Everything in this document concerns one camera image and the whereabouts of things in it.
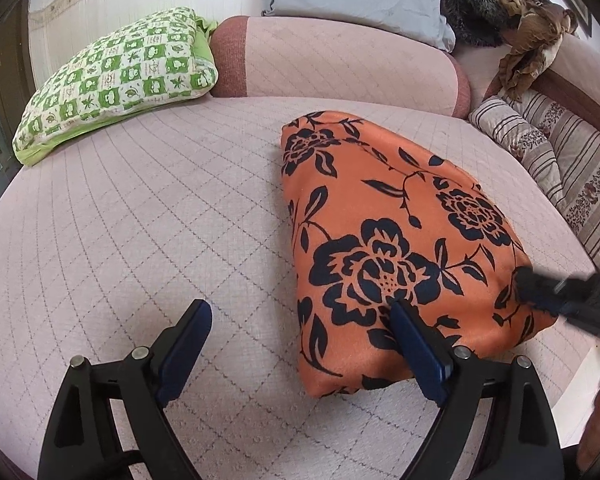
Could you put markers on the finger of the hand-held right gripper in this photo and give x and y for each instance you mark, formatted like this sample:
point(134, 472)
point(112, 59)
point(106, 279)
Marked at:
point(535, 287)

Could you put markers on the green checkered pillow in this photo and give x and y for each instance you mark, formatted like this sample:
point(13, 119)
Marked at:
point(115, 80)

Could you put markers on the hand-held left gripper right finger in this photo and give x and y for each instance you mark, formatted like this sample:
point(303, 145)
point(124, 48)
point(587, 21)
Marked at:
point(420, 350)

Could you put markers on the brown patterned cloth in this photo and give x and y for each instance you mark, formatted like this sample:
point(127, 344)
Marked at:
point(530, 35)

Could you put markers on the striped beige pillow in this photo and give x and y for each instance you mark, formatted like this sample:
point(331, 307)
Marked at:
point(570, 160)

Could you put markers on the glass door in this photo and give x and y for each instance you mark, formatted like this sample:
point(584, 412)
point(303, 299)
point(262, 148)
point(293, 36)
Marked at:
point(0, 110)

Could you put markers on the pink bolster cushion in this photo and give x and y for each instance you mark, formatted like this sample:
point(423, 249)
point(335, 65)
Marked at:
point(340, 65)

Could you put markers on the orange black floral pillow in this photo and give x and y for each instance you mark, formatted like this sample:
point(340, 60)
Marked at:
point(380, 210)

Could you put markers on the pink quilted sofa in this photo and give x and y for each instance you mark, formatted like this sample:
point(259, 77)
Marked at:
point(130, 235)

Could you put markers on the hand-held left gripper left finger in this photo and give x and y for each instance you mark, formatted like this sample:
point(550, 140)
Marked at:
point(190, 340)

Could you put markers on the black furry cushion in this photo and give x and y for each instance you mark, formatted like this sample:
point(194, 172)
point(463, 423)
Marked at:
point(475, 10)

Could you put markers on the grey pillow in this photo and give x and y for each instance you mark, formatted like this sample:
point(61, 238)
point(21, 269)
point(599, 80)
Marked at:
point(355, 0)

